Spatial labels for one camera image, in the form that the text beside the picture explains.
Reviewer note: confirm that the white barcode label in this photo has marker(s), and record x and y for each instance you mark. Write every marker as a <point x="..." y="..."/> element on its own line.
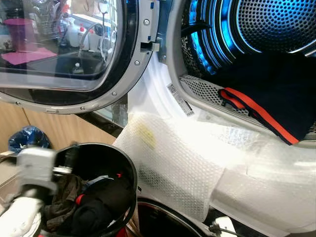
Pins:
<point x="180" y="98"/>

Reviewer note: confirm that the clear bubble wrap sheet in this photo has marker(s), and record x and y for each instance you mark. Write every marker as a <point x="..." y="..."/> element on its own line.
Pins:
<point x="173" y="158"/>

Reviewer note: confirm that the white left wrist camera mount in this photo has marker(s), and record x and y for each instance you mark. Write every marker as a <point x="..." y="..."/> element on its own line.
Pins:
<point x="37" y="165"/>

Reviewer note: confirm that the perforated steel dryer drum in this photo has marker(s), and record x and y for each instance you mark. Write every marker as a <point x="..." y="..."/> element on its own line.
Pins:
<point x="276" y="24"/>

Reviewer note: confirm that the white dryer housing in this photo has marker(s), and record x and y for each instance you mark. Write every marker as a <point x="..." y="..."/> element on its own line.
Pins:
<point x="148" y="89"/>

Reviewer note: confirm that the olive brown garment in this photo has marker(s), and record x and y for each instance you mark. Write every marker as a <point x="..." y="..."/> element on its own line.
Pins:
<point x="64" y="197"/>

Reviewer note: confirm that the round glass dryer door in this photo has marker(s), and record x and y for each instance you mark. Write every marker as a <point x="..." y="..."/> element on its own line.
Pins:
<point x="49" y="49"/>

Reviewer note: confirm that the blue grey garment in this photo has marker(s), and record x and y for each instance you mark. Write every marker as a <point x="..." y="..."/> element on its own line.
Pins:
<point x="96" y="181"/>

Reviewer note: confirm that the navy garment with orange stripe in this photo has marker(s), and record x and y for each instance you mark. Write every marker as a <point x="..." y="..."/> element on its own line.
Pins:
<point x="276" y="94"/>

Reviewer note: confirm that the white plastic bracket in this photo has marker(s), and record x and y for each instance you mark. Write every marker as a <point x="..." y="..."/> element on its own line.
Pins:
<point x="225" y="224"/>

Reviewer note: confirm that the black garment with red trim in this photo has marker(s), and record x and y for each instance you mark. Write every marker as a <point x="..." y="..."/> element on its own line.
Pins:
<point x="103" y="197"/>

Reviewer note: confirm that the red plastic object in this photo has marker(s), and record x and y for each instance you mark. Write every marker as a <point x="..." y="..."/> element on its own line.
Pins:
<point x="121" y="232"/>

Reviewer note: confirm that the grey perforated lint filter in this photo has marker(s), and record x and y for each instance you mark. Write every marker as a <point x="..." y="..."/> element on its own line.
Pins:
<point x="197" y="86"/>

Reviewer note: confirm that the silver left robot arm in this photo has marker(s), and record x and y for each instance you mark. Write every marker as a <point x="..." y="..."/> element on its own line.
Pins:
<point x="19" y="217"/>

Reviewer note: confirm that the black round laundry bucket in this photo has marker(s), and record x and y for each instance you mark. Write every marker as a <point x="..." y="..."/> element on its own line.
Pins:
<point x="118" y="163"/>

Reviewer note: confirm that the bin with blue bag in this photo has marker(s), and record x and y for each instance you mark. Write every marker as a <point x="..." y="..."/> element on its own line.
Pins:
<point x="27" y="138"/>

